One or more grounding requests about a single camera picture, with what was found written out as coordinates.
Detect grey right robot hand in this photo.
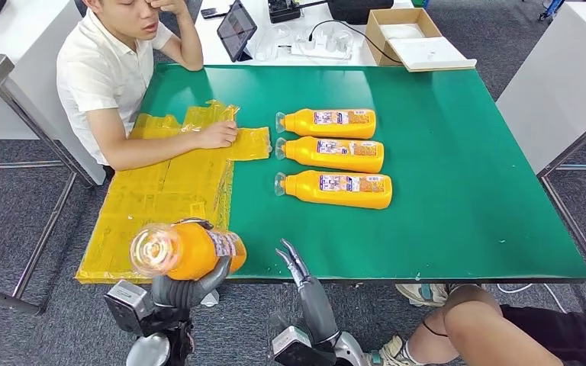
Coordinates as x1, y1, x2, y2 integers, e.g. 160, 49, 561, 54
275, 239, 342, 347

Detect seated person's left hand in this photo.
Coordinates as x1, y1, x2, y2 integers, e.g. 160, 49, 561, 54
149, 0, 188, 17

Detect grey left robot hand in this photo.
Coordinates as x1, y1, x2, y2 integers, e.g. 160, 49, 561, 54
150, 217, 232, 312

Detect seated person's right hand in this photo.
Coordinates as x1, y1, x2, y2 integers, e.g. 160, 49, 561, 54
198, 120, 238, 150

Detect orange detergent bottle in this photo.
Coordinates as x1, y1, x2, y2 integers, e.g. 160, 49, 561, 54
129, 221, 247, 282
273, 170, 394, 210
275, 136, 385, 175
275, 108, 378, 140

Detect white desk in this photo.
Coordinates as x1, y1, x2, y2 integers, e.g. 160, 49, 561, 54
194, 0, 418, 68

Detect black tablet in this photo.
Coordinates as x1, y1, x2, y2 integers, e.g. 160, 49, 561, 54
216, 0, 259, 63

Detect white sneaker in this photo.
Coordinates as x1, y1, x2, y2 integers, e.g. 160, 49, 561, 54
365, 334, 420, 366
394, 284, 451, 308

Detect yellow plastic sheet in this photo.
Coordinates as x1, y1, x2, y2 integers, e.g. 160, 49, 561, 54
76, 100, 272, 285

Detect seated person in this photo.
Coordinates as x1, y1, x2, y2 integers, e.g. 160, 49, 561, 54
56, 0, 238, 173

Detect clear plastic packaging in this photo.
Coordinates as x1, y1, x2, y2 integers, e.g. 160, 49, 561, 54
255, 24, 295, 63

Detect black charger device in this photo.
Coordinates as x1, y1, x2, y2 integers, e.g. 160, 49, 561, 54
267, 0, 303, 24

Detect white power strip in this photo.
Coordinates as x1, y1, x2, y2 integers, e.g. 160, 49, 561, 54
290, 27, 356, 62

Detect white panel table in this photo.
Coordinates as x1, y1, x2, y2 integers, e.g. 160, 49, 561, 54
0, 0, 107, 185

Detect cardboard box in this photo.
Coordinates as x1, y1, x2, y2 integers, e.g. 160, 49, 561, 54
365, 7, 443, 68

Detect operator person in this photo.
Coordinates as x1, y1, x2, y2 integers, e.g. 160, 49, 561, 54
409, 284, 586, 366

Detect large black bag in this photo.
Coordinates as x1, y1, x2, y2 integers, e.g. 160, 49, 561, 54
327, 0, 395, 25

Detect white pad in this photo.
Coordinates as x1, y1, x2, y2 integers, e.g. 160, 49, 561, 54
379, 24, 427, 41

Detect white flat board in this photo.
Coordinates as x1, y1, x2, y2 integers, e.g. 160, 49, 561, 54
388, 36, 478, 72

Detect blue metal rack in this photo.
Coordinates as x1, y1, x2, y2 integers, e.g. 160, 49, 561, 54
539, 0, 567, 22

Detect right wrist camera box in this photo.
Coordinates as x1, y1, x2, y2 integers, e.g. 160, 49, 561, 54
272, 326, 337, 366

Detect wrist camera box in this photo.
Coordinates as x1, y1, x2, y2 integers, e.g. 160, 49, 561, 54
104, 280, 155, 337
272, 326, 337, 366

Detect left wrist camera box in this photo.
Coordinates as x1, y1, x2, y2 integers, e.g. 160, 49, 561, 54
104, 280, 155, 337

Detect black power cable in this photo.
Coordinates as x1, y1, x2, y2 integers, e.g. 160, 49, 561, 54
307, 19, 404, 65

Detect white floor cable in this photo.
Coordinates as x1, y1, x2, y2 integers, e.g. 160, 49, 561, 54
496, 284, 567, 314

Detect white table with metal frame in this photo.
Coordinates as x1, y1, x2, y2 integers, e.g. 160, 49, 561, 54
496, 2, 586, 324

